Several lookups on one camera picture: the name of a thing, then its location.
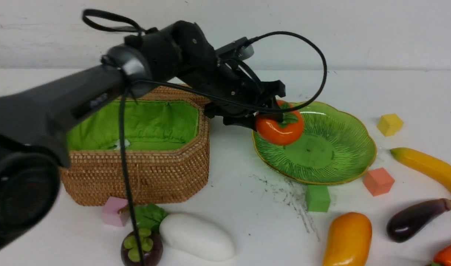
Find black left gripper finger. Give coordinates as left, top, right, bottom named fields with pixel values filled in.
left=223, top=115, right=256, bottom=131
left=270, top=97, right=289, bottom=122

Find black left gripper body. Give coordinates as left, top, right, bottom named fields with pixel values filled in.
left=174, top=21, right=286, bottom=117

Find orange persimmon with green leaf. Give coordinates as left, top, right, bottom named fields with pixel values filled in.
left=254, top=110, right=305, bottom=146

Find white radish with green leaves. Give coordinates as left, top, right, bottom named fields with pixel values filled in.
left=134, top=204, right=236, bottom=262

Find purple mangosteen with green calyx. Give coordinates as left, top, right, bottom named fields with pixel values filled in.
left=120, top=228, right=163, bottom=266

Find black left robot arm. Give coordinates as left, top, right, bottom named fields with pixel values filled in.
left=0, top=21, right=286, bottom=250

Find green glass plate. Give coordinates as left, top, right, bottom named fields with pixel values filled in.
left=252, top=101, right=377, bottom=185

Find woven rattan basket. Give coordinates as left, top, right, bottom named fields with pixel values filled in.
left=61, top=86, right=210, bottom=207

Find green foam cube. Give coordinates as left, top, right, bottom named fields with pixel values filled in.
left=305, top=185, right=331, bottom=213

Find yellow foam cube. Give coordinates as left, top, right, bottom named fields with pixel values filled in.
left=377, top=113, right=404, bottom=137

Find orange foam cube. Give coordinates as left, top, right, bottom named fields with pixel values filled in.
left=363, top=168, right=395, bottom=197

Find yellow orange mango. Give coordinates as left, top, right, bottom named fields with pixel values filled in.
left=322, top=212, right=372, bottom=266

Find dark purple eggplant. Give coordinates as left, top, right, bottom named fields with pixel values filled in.
left=386, top=198, right=451, bottom=243

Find pink foam cube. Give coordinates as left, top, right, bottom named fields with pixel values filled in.
left=102, top=197, right=130, bottom=227

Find yellow banana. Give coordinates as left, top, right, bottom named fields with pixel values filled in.
left=390, top=147, right=451, bottom=193

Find orange carrot with green leaves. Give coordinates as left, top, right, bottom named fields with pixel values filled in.
left=429, top=245, right=451, bottom=266

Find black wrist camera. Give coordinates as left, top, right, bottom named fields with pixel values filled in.
left=215, top=37, right=254, bottom=61

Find black camera cable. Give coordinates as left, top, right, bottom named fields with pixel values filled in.
left=81, top=9, right=328, bottom=266

